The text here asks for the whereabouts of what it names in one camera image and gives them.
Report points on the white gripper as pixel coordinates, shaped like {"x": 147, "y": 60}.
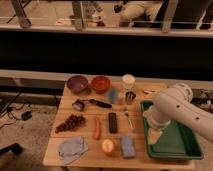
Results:
{"x": 157, "y": 122}

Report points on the blue sponge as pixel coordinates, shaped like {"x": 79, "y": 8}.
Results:
{"x": 127, "y": 147}

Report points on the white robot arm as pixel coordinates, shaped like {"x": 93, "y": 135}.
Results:
{"x": 174, "y": 103}

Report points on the green plastic tray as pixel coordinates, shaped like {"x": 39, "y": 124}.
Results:
{"x": 178, "y": 142}

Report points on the metal spoon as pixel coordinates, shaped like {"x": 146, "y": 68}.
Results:
{"x": 126, "y": 113}

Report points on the banana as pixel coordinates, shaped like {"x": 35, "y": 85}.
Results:
{"x": 150, "y": 91}

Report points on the black remote control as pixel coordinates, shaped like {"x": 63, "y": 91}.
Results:
{"x": 112, "y": 119}

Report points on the metal cup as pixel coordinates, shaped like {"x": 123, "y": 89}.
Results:
{"x": 129, "y": 97}

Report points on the orange fruit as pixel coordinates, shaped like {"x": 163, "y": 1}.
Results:
{"x": 108, "y": 146}

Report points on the blue translucent cup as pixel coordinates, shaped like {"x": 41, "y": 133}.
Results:
{"x": 113, "y": 95}

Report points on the orange carrot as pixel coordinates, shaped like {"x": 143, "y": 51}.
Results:
{"x": 98, "y": 128}

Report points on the white cup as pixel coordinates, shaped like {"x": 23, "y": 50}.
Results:
{"x": 128, "y": 81}

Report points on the red bowl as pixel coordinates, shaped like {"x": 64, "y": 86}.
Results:
{"x": 100, "y": 84}

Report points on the bunch of dark grapes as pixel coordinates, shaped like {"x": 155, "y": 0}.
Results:
{"x": 71, "y": 123}

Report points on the blue grey cloth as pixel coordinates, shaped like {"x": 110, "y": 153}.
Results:
{"x": 71, "y": 149}

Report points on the purple bowl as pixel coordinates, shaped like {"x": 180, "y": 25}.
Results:
{"x": 77, "y": 83}

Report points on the person in background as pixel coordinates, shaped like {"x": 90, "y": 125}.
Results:
{"x": 132, "y": 11}

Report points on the black power adapter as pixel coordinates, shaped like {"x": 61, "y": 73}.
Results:
{"x": 26, "y": 115}

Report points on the black handled brush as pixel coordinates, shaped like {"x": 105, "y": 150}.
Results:
{"x": 79, "y": 105}

